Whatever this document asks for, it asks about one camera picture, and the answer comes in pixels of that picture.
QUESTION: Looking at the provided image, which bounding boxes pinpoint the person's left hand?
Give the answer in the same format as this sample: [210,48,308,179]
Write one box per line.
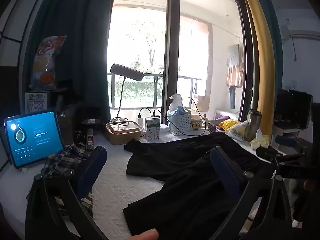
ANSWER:
[131,229,160,240]

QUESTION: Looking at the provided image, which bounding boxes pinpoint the beige lunch box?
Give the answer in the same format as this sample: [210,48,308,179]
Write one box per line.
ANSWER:
[104,120,143,145]

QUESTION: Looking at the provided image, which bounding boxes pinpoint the black device with label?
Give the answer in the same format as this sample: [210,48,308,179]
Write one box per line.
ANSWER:
[80,106,102,126]

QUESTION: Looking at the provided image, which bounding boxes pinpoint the black cable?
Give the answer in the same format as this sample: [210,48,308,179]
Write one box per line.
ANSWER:
[139,97,208,136]

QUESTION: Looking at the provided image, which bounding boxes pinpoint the white plastic bag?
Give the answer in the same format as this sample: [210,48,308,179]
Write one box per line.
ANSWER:
[225,121,250,141]

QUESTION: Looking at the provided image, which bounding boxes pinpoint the yellow tissue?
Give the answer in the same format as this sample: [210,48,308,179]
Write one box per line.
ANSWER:
[250,129,270,148]

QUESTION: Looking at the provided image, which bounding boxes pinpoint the white bear print box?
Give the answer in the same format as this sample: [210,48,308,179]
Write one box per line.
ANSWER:
[24,91,50,113]

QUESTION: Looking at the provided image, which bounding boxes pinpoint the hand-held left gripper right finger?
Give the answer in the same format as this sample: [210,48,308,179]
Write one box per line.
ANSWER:
[210,146,293,240]

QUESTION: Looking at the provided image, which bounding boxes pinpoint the dark window frame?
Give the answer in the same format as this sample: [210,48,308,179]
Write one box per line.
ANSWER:
[161,0,181,123]

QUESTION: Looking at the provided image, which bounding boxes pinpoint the dark teal curtain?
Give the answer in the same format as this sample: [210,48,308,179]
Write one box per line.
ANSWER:
[25,0,118,120]

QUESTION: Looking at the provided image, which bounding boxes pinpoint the grey spray can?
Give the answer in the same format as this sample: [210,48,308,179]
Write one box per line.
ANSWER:
[86,128,95,150]

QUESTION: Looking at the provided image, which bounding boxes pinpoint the tablet with lit screen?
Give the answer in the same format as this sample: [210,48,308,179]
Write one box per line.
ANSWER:
[4,110,67,170]

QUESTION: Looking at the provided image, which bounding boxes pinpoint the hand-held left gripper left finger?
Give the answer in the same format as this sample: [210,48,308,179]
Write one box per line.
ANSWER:
[25,145,108,240]

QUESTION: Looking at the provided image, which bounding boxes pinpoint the plaid cloth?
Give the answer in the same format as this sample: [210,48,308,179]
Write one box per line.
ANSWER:
[26,142,94,220]

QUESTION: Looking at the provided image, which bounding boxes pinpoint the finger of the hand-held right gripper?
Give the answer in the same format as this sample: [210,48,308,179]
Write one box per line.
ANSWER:
[255,146,279,162]

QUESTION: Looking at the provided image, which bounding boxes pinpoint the colourful snack bag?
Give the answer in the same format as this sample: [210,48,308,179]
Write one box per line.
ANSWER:
[29,35,67,90]

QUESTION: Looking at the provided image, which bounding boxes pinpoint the grey desk lamp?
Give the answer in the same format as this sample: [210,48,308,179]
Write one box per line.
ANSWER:
[110,64,145,123]

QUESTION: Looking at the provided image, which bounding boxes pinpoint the black pants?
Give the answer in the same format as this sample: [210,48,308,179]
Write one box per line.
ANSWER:
[122,132,278,240]

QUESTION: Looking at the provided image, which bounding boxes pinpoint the white plastic basket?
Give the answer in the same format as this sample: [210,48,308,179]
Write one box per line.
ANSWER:
[167,112,192,135]

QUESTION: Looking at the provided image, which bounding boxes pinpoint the hanging clothes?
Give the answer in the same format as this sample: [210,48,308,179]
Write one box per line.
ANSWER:
[226,44,247,109]

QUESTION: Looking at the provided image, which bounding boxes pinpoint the white air conditioner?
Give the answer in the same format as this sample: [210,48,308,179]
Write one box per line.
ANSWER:
[281,17,320,40]

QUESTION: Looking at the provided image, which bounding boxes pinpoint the metal tumbler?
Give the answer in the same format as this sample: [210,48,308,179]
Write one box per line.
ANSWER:
[244,109,262,142]

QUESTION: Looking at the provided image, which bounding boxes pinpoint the white crumpled tissue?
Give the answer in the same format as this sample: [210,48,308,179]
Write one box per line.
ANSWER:
[169,93,183,112]

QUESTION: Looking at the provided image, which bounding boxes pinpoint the white bear mug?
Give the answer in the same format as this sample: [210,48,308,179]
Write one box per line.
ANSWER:
[190,115,209,132]

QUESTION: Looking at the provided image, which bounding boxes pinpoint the green and white milk carton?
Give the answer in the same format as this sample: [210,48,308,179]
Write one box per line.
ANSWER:
[145,116,161,143]

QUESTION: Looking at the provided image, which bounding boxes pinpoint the white textured bedspread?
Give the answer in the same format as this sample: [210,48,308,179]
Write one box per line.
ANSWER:
[0,130,288,240]

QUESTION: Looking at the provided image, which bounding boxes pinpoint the black monitor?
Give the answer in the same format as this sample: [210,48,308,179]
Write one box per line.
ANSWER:
[274,89,313,130]

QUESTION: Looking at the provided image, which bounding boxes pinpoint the yellow curtain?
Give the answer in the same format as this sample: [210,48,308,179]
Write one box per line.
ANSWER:
[237,0,275,140]

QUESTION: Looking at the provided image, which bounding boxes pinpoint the balcony railing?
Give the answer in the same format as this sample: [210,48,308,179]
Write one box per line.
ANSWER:
[107,72,202,109]

